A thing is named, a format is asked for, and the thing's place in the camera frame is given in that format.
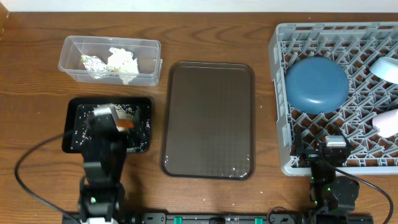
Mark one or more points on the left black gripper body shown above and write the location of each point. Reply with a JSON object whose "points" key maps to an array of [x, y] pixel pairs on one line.
{"points": [[116, 151]]}

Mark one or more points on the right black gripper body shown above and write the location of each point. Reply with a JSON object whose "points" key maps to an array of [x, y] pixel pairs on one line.
{"points": [[313, 154]]}

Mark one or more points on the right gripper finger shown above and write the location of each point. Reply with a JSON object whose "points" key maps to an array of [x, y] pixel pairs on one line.
{"points": [[298, 143], [343, 135]]}

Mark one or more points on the orange carrot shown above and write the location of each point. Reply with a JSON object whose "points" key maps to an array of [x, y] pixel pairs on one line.
{"points": [[124, 124]]}

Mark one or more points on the pile of white rice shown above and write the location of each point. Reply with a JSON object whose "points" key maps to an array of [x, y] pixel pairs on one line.
{"points": [[137, 138]]}

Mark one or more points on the white pink cup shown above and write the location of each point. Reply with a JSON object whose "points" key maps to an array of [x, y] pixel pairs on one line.
{"points": [[386, 123]]}

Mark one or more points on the dark blue plate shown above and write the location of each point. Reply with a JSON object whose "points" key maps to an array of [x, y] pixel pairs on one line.
{"points": [[316, 85]]}

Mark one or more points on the yellow foil snack wrapper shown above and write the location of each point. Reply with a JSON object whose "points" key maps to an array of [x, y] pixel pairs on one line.
{"points": [[94, 65]]}

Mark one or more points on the light blue bowl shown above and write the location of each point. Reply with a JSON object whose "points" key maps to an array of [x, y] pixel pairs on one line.
{"points": [[385, 68]]}

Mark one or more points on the white tissue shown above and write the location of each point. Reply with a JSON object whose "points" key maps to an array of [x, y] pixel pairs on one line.
{"points": [[122, 62]]}

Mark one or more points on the brown serving tray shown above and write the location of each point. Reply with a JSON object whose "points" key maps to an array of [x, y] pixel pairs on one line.
{"points": [[209, 128]]}

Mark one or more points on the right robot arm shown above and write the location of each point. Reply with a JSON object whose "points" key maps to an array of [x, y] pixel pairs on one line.
{"points": [[334, 196]]}

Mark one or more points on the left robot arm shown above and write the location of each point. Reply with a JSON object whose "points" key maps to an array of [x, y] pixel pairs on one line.
{"points": [[100, 196]]}

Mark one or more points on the grey dishwasher rack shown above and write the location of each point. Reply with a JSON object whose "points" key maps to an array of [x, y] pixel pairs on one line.
{"points": [[355, 46]]}

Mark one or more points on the black rectangular tray bin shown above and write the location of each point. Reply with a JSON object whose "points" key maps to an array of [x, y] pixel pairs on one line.
{"points": [[99, 100]]}

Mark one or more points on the clear plastic bin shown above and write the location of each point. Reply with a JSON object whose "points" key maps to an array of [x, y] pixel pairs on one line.
{"points": [[147, 52]]}

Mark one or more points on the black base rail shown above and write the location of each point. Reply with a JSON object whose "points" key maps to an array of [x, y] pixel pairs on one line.
{"points": [[277, 218]]}

